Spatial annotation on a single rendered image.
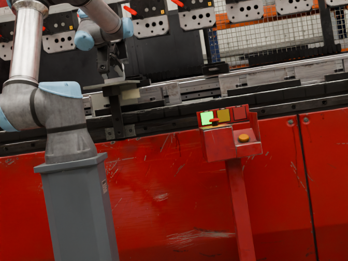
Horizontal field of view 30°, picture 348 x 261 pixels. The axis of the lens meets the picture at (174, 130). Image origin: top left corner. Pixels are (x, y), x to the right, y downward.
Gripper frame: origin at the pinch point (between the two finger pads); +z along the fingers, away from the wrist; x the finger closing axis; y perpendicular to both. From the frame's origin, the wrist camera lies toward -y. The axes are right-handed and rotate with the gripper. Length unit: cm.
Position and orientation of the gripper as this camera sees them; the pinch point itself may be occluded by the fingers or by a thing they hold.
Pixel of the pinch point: (115, 81)
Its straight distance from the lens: 271.3
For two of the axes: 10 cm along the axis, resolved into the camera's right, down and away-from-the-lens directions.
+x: -9.6, 1.3, 2.5
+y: 0.9, -7.0, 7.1
